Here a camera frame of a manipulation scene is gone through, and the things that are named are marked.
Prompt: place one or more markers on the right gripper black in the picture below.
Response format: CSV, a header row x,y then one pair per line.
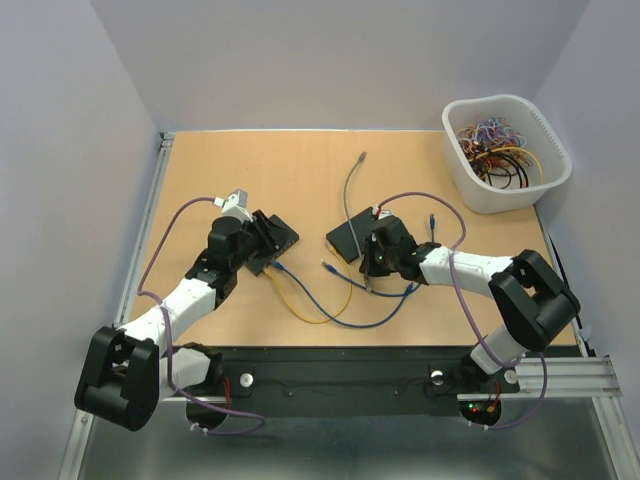
x,y
373,269

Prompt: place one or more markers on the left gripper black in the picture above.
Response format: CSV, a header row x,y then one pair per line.
x,y
268,237

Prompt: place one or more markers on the black network switch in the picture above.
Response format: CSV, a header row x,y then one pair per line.
x,y
348,239
285,238

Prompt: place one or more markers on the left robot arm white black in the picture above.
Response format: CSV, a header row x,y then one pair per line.
x,y
128,370

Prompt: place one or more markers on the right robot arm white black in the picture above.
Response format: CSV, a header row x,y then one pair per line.
x,y
534,302

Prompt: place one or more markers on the white plastic bin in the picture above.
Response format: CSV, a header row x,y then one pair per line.
x,y
502,153

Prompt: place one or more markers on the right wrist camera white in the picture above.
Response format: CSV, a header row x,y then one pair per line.
x,y
379,213

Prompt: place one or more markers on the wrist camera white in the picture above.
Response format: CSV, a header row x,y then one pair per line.
x,y
234,205
379,213

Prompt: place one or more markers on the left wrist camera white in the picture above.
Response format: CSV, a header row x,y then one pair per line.
x,y
234,205

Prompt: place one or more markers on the aluminium frame rail left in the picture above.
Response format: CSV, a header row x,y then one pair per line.
x,y
137,261

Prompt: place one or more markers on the aluminium frame rail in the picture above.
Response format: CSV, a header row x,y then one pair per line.
x,y
137,261
560,377

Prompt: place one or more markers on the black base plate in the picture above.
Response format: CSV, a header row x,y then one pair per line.
x,y
275,401

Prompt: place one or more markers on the aluminium frame rail front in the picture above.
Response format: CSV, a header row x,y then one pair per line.
x,y
560,377

